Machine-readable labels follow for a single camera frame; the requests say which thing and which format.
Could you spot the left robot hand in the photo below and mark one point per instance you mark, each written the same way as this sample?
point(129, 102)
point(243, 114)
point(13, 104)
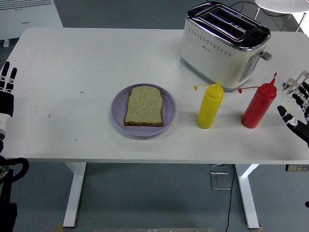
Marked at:
point(6, 106)

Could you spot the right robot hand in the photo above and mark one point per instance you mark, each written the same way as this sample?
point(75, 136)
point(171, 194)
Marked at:
point(301, 129)

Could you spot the red squeeze bottle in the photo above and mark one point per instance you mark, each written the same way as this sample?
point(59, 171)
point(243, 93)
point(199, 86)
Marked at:
point(258, 108)

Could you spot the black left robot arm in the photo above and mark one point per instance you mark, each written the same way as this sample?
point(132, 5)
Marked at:
point(7, 193)

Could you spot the desk control panel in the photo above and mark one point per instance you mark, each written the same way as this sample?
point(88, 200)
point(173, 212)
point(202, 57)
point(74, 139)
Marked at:
point(298, 168)

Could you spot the bread slice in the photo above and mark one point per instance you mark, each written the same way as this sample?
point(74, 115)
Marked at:
point(144, 106)

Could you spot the white table leg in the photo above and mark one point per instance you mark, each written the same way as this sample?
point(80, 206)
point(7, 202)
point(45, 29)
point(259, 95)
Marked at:
point(74, 193)
point(248, 198)

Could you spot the white heater appliance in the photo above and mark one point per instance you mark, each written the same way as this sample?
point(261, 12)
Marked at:
point(29, 17)

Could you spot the yellow squeeze bottle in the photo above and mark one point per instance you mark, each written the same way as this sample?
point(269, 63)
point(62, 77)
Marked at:
point(209, 108)

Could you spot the metal floor socket plate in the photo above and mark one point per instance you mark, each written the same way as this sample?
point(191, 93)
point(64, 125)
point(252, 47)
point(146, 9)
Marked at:
point(220, 181)

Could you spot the white chrome toaster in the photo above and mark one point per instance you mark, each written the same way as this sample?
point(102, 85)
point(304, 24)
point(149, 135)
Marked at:
point(217, 58)

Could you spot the round white side table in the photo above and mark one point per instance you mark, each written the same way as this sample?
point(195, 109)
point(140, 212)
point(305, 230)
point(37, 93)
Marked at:
point(285, 4)

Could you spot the purple plate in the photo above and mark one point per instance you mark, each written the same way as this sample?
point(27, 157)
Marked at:
point(169, 111)

